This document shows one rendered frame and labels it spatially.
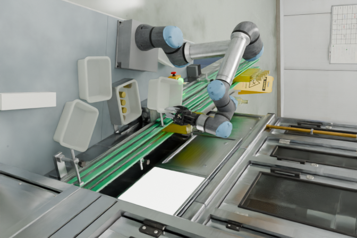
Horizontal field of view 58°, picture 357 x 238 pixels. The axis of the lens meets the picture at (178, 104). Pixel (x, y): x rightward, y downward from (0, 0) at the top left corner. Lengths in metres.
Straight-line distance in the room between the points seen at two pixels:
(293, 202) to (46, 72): 1.24
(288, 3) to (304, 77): 1.67
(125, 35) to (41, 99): 0.61
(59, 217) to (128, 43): 1.07
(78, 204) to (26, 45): 0.76
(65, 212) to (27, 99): 0.59
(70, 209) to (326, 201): 1.09
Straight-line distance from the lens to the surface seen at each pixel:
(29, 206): 1.10
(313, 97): 7.89
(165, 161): 1.85
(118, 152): 1.68
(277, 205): 1.56
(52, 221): 0.98
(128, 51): 1.78
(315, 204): 1.59
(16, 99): 1.41
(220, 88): 1.35
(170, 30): 1.71
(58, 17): 1.61
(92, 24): 1.74
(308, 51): 7.63
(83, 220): 0.94
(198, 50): 1.76
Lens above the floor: 2.00
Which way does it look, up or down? 31 degrees down
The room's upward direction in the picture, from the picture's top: 95 degrees clockwise
